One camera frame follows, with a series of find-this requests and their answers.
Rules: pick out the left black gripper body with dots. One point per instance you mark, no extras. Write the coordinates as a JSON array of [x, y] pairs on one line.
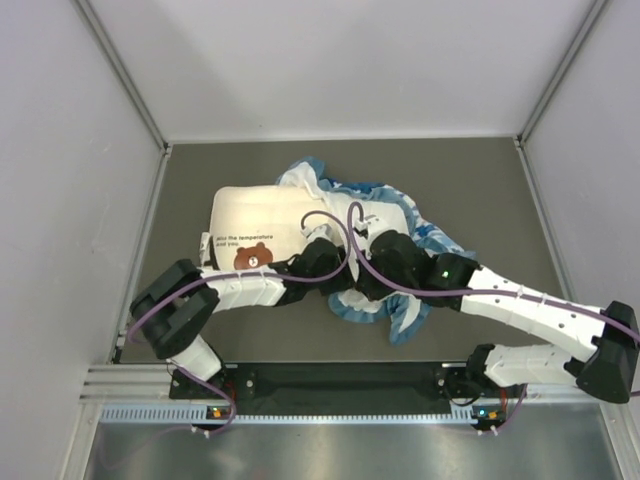
[[342, 281]]

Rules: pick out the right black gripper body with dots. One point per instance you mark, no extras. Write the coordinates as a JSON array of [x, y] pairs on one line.
[[376, 290]]

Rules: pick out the blue white bear pillowcase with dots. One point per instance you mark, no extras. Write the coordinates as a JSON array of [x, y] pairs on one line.
[[404, 232]]

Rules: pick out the cream bear pillow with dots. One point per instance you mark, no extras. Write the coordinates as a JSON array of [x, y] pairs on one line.
[[253, 226]]

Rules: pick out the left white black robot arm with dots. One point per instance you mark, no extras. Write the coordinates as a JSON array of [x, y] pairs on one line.
[[172, 311]]

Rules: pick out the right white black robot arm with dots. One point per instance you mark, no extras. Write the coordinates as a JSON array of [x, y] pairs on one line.
[[594, 349]]

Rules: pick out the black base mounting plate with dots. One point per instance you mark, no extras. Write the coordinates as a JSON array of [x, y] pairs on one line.
[[341, 389]]

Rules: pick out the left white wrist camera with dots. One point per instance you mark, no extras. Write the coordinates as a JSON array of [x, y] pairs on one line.
[[322, 232]]

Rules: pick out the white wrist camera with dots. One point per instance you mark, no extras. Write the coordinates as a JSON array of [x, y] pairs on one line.
[[322, 232], [370, 227]]

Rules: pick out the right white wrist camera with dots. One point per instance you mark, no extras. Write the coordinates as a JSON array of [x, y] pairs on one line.
[[370, 227]]

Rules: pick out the grey slotted cable duct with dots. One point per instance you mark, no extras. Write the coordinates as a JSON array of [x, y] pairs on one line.
[[209, 415]]

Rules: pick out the aluminium frame rail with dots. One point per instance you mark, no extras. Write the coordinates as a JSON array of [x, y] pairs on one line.
[[126, 383]]

